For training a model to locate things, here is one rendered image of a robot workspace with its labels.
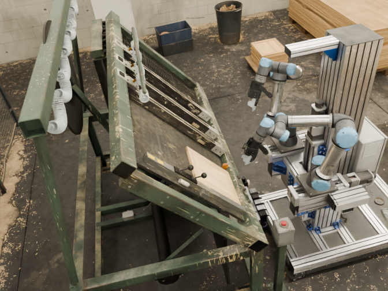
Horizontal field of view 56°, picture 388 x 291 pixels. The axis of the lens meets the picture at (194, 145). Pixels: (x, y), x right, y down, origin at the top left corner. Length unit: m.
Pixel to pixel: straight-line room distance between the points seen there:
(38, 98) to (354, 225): 2.89
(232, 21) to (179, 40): 1.00
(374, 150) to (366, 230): 0.93
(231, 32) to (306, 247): 4.55
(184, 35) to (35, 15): 2.78
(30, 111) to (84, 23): 6.00
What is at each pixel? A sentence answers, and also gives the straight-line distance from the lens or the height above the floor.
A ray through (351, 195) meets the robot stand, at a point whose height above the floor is 0.95.
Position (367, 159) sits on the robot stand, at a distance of 3.11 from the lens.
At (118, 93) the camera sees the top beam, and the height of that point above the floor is 1.85.
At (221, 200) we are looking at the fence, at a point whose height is 1.10.
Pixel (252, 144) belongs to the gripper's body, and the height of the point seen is 1.53.
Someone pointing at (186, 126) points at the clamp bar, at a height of 1.29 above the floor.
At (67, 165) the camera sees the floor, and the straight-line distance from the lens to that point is 4.99.
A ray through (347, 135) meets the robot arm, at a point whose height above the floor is 1.65.
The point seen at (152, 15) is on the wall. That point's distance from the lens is 7.77.
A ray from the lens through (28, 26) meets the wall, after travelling 7.85.
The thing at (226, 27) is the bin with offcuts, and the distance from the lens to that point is 6.99.
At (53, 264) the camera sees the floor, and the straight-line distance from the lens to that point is 4.03.
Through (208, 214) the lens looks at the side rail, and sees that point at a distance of 2.30.
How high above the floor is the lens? 3.08
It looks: 40 degrees down
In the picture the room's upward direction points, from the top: 8 degrees counter-clockwise
